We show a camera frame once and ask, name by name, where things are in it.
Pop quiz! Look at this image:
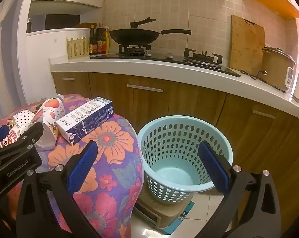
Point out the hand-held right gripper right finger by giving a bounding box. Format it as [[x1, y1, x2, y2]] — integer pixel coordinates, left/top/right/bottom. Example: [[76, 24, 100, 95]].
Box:
[[198, 141, 282, 238]]

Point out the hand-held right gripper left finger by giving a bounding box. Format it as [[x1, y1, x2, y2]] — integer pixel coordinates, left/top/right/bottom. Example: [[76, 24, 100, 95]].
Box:
[[15, 141, 101, 238]]

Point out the red and white paper cup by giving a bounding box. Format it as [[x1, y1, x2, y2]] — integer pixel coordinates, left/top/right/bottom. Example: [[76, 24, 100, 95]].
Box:
[[0, 128, 23, 149]]

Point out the light blue plastic basket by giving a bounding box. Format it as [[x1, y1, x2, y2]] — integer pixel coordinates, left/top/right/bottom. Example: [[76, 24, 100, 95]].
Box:
[[137, 115, 234, 205]]

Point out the white polka dot box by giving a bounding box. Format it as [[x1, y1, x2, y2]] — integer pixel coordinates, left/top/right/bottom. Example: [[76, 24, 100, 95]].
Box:
[[13, 110, 36, 129]]

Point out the white strawberry drink bottle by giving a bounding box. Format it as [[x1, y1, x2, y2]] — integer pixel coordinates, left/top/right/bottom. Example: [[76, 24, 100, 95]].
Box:
[[35, 110, 66, 152]]

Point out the floral printed blanket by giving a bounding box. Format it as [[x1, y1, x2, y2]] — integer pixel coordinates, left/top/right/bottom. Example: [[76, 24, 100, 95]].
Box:
[[6, 94, 145, 238]]

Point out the peach print white bottle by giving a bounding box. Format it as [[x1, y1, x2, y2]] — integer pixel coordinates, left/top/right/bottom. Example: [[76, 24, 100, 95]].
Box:
[[35, 94, 67, 124]]

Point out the blue and white carton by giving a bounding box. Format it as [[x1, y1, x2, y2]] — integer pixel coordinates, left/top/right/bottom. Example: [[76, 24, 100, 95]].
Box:
[[56, 97, 115, 145]]

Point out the blue floor mat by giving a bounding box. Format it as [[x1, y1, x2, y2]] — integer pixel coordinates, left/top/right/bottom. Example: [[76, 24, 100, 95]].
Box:
[[162, 201, 196, 235]]

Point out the narrow wooden cabinet door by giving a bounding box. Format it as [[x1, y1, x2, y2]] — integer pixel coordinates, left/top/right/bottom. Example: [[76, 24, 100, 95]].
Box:
[[52, 72, 92, 100]]

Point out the beige plastic stool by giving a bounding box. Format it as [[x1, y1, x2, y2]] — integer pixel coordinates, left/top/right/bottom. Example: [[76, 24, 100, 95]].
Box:
[[133, 183, 190, 230]]

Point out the wide wooden cabinet door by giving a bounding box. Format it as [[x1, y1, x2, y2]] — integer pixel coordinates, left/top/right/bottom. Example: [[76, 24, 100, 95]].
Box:
[[89, 73, 227, 139]]

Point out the beige slotted rack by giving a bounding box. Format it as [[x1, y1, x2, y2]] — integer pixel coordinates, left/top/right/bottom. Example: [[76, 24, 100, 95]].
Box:
[[66, 36, 90, 59]]

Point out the dark sauce bottle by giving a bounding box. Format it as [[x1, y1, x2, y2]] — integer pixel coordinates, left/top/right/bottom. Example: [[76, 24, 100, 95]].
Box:
[[89, 25, 98, 56], [96, 23, 107, 54]]

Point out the black burner grate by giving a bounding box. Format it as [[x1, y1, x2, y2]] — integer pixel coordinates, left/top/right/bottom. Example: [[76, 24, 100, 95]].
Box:
[[117, 44, 152, 56], [184, 48, 223, 66]]

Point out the beige rice cooker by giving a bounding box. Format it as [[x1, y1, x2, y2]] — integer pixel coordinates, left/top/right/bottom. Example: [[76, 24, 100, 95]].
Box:
[[261, 47, 296, 92]]

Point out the black glass gas stove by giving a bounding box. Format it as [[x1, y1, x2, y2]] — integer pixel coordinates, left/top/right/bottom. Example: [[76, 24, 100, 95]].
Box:
[[90, 52, 241, 78]]

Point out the yellow oil bottle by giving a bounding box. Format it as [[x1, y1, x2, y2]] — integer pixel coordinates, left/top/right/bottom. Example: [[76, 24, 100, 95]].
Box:
[[103, 26, 111, 52]]

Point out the wooden cutting board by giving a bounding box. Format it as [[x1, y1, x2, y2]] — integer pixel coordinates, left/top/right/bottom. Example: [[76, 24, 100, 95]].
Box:
[[229, 15, 265, 73]]

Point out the black wok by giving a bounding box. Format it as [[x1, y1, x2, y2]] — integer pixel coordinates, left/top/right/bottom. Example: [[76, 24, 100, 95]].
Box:
[[108, 28, 192, 45]]

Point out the long silver door handle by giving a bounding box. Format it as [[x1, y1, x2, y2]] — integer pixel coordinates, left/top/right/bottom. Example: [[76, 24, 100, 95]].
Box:
[[127, 84, 164, 93]]

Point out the black power cable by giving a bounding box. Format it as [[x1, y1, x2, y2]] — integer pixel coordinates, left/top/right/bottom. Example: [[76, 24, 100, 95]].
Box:
[[240, 69, 286, 93]]

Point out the black utensil handle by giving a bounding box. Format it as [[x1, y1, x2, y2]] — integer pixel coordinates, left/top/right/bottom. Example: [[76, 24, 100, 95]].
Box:
[[130, 17, 156, 29]]

